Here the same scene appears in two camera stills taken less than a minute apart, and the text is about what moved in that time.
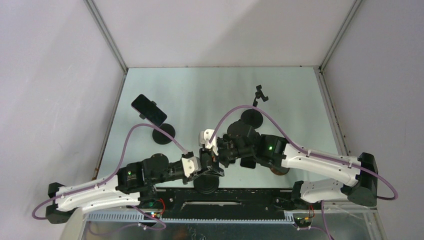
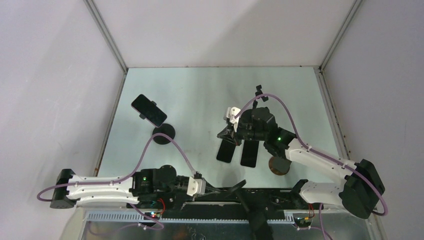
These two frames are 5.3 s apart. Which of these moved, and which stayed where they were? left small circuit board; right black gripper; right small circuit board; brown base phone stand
Moved: right black gripper
Stayed: brown base phone stand; right small circuit board; left small circuit board
